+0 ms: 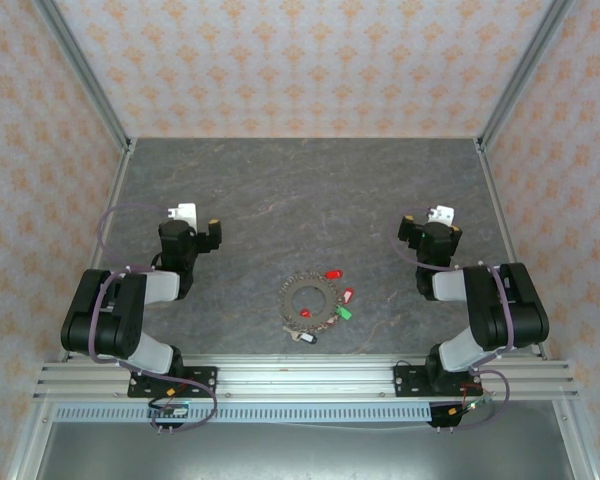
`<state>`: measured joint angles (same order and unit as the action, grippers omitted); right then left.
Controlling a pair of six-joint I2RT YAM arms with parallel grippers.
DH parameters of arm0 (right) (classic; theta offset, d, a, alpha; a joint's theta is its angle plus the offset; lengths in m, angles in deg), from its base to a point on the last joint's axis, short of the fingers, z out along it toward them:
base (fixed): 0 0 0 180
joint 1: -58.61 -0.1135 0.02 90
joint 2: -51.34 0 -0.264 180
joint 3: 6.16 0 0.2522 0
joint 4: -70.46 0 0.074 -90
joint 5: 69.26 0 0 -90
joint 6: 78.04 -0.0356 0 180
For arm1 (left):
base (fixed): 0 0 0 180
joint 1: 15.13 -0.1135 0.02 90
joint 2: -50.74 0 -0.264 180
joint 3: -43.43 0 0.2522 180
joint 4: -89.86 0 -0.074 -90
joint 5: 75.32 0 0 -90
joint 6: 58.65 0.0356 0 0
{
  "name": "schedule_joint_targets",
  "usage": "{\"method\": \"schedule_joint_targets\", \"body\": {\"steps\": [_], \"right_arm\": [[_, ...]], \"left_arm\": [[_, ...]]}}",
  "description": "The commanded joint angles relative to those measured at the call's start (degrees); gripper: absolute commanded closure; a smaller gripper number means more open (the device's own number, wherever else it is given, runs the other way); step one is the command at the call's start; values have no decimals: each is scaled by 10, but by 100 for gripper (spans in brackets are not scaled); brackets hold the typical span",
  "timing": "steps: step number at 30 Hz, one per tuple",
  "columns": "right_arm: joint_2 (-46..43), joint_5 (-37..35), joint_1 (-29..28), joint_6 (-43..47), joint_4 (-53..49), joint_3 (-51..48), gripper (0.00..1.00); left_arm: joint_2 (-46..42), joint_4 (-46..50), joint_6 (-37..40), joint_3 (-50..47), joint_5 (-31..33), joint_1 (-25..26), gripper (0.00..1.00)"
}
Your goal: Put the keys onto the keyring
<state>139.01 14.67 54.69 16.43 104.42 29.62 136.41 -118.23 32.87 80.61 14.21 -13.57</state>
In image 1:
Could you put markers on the red tag key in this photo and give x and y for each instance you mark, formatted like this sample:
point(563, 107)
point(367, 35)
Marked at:
point(305, 313)
point(334, 274)
point(349, 295)

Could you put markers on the metal keyring disc with rings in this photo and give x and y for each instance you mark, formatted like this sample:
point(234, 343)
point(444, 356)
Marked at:
point(287, 302)

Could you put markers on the black tag key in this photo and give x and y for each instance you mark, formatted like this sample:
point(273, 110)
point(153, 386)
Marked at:
point(308, 339)

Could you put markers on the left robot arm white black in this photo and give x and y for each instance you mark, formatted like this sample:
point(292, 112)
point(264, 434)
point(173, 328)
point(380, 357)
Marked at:
point(115, 320)

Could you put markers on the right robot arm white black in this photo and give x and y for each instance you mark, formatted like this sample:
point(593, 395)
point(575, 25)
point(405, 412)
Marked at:
point(505, 310)

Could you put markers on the small controller circuit board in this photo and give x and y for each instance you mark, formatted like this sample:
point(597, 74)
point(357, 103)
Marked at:
point(172, 411)
point(472, 406)

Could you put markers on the grey metal shelf sheet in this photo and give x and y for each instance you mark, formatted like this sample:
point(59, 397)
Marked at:
point(305, 455)

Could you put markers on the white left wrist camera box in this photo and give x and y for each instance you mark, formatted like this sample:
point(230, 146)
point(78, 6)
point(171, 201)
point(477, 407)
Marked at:
point(186, 210)

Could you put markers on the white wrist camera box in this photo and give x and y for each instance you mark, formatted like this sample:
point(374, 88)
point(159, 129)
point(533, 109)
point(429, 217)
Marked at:
point(442, 213)
point(186, 210)

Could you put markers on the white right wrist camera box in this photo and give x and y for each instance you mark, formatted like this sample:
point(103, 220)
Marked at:
point(442, 213)

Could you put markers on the aluminium side rail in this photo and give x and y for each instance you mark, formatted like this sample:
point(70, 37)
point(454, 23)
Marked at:
point(493, 190)
point(116, 190)

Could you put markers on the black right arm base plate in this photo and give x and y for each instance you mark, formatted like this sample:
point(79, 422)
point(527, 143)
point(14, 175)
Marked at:
point(405, 380)

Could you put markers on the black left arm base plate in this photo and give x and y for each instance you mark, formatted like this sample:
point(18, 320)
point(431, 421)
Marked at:
point(202, 375)

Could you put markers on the aluminium corner post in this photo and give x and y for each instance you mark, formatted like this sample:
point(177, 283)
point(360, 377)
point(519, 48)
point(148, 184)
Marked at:
point(525, 65)
point(80, 65)

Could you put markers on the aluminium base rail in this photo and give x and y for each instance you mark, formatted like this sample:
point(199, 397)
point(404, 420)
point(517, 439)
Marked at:
point(305, 380)

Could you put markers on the aluminium frame leg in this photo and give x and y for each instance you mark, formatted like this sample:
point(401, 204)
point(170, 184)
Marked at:
point(27, 450)
point(580, 450)

